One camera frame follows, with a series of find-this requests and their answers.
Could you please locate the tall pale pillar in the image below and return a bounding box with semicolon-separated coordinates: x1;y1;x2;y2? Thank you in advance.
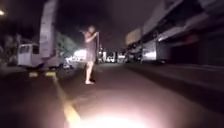
38;0;60;61

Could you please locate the green tree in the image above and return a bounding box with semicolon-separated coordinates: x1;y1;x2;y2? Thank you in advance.
54;31;80;60

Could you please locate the long building with awnings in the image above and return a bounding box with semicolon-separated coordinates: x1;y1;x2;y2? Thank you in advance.
124;0;224;66

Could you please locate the white van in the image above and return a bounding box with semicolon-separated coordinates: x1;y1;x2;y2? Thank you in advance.
16;42;45;68

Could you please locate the person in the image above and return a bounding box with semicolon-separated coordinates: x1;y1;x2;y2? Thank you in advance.
83;25;101;86

